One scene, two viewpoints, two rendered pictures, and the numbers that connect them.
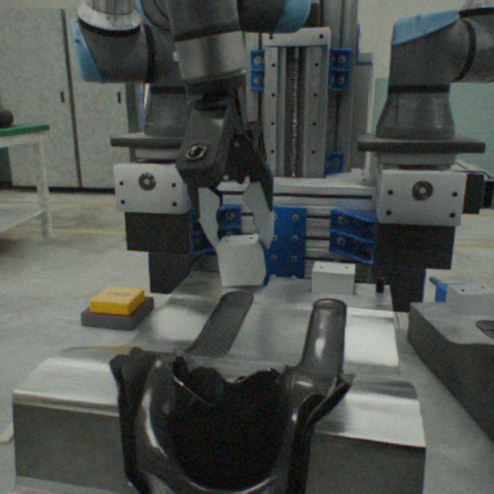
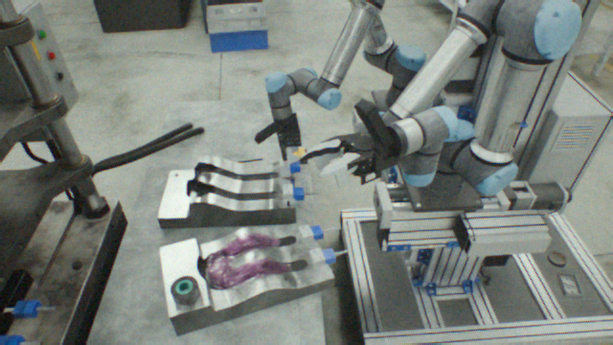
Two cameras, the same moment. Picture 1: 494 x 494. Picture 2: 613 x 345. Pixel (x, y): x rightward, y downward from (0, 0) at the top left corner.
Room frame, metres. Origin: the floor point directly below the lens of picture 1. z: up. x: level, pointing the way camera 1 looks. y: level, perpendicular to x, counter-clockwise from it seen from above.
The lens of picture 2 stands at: (0.37, -1.21, 1.98)
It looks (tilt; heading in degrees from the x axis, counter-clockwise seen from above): 42 degrees down; 75
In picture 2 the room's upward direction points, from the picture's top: straight up
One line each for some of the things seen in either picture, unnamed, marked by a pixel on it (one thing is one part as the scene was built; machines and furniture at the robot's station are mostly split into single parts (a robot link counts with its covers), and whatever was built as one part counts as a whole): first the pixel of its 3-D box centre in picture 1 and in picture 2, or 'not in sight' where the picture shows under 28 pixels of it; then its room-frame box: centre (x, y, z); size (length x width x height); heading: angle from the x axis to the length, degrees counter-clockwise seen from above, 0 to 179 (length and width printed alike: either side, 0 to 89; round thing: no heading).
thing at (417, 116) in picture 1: (416, 111); (442, 172); (1.06, -0.33, 1.09); 0.15 x 0.15 x 0.10
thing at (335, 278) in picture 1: (335, 275); (301, 194); (0.64, -0.12, 0.89); 0.13 x 0.05 x 0.05; 168
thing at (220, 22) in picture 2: not in sight; (237, 17); (0.81, 3.21, 0.28); 0.61 x 0.41 x 0.15; 172
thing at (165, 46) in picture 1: (172, 53); (407, 65); (1.15, 0.16, 1.20); 0.13 x 0.12 x 0.14; 114
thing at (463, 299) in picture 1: (452, 294); (318, 232); (0.66, -0.28, 0.86); 0.13 x 0.05 x 0.05; 5
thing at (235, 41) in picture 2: not in sight; (238, 34); (0.81, 3.21, 0.11); 0.61 x 0.41 x 0.22; 172
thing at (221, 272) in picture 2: not in sight; (246, 257); (0.40, -0.36, 0.90); 0.26 x 0.18 x 0.08; 5
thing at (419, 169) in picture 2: not in sight; (416, 157); (0.83, -0.51, 1.34); 0.11 x 0.08 x 0.11; 105
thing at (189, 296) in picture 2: not in sight; (185, 289); (0.21, -0.45, 0.93); 0.08 x 0.08 x 0.04
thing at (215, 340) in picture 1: (260, 339); (232, 181); (0.40, -0.01, 0.92); 0.35 x 0.16 x 0.09; 168
